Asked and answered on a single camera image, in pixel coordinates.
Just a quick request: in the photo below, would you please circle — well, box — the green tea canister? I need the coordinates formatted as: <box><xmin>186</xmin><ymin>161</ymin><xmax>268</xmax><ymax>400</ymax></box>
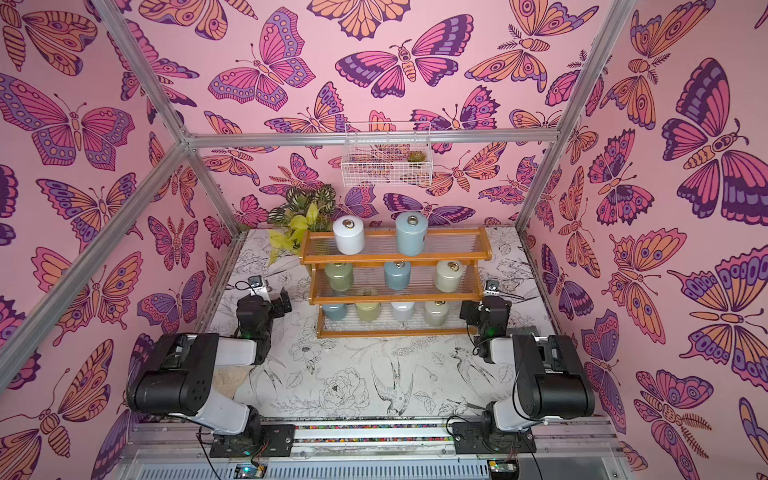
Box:
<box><xmin>324</xmin><ymin>263</ymin><xmax>354</xmax><ymax>292</ymax></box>

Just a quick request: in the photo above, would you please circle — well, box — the white tea canister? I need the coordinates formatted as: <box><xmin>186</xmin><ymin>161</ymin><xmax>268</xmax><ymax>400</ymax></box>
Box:
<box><xmin>333</xmin><ymin>215</ymin><xmax>365</xmax><ymax>255</ymax></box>

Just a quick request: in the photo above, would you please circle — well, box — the blue tea canister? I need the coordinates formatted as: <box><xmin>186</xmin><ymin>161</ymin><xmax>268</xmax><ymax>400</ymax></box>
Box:
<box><xmin>384</xmin><ymin>261</ymin><xmax>412</xmax><ymax>291</ymax></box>

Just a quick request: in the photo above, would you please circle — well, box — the light blue tall canister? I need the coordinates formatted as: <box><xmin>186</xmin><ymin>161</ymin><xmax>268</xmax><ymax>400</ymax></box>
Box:
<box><xmin>395</xmin><ymin>211</ymin><xmax>428</xmax><ymax>256</ymax></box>

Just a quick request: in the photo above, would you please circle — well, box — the cream tea canister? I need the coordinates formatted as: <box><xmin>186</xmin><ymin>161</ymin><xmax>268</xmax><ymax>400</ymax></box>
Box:
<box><xmin>435</xmin><ymin>260</ymin><xmax>465</xmax><ymax>293</ymax></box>

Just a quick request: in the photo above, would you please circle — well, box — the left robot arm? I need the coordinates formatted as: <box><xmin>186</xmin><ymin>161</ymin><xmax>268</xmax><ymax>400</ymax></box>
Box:
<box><xmin>127</xmin><ymin>289</ymin><xmax>292</xmax><ymax>447</ymax></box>

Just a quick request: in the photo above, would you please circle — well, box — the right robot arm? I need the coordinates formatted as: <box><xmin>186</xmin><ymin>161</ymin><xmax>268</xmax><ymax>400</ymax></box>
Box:
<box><xmin>459</xmin><ymin>296</ymin><xmax>595</xmax><ymax>435</ymax></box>

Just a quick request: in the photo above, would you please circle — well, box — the blue canister bottom shelf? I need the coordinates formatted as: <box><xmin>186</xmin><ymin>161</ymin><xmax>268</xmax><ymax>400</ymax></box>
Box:
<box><xmin>322</xmin><ymin>304</ymin><xmax>348</xmax><ymax>321</ymax></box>

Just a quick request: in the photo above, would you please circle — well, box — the yellow-green canister bottom shelf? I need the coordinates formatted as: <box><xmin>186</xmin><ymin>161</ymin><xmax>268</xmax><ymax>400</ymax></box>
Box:
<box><xmin>355</xmin><ymin>302</ymin><xmax>382</xmax><ymax>322</ymax></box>

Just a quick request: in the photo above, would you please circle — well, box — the wooden three-tier shelf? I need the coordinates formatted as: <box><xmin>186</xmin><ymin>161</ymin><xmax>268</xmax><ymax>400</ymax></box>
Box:
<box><xmin>299</xmin><ymin>227</ymin><xmax>492</xmax><ymax>338</ymax></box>

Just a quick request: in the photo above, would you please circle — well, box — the white canister bottom shelf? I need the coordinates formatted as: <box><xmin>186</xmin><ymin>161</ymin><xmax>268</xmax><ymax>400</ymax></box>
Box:
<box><xmin>390</xmin><ymin>302</ymin><xmax>415</xmax><ymax>322</ymax></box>

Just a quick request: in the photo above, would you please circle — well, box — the pale green canister bottom shelf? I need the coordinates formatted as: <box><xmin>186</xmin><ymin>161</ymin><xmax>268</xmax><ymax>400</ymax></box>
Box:
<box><xmin>424</xmin><ymin>301</ymin><xmax>450</xmax><ymax>327</ymax></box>

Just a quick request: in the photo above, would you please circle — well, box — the beige work glove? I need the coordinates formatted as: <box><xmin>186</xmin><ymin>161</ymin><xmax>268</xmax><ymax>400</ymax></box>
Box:
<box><xmin>212</xmin><ymin>365</ymin><xmax>253</xmax><ymax>399</ymax></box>

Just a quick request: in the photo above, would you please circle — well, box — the potted green leafy plant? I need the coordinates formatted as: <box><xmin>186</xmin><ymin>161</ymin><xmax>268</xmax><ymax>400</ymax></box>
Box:
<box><xmin>267</xmin><ymin>184</ymin><xmax>336</xmax><ymax>264</ymax></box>

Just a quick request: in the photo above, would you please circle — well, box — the small succulent in basket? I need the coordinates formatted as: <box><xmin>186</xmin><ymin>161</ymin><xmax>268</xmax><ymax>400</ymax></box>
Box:
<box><xmin>407</xmin><ymin>150</ymin><xmax>427</xmax><ymax>164</ymax></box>

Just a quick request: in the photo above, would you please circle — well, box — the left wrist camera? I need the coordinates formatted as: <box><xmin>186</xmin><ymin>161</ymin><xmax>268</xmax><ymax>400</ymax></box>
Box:
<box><xmin>246</xmin><ymin>275</ymin><xmax>269</xmax><ymax>298</ymax></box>

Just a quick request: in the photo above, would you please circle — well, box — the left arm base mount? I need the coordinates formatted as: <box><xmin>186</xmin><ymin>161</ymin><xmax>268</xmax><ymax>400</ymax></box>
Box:
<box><xmin>209</xmin><ymin>424</ymin><xmax>296</xmax><ymax>458</ymax></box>

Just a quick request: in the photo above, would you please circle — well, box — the white wire basket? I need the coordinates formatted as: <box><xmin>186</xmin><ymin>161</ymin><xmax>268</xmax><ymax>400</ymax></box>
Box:
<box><xmin>339</xmin><ymin>120</ymin><xmax>434</xmax><ymax>188</ymax></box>

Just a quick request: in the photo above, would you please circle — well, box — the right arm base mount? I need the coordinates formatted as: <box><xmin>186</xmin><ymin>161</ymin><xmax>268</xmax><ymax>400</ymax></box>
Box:
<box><xmin>446</xmin><ymin>420</ymin><xmax>537</xmax><ymax>456</ymax></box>

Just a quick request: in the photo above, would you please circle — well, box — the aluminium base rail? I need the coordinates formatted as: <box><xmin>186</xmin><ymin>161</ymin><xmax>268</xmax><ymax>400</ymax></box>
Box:
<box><xmin>111</xmin><ymin>417</ymin><xmax>634</xmax><ymax>479</ymax></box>

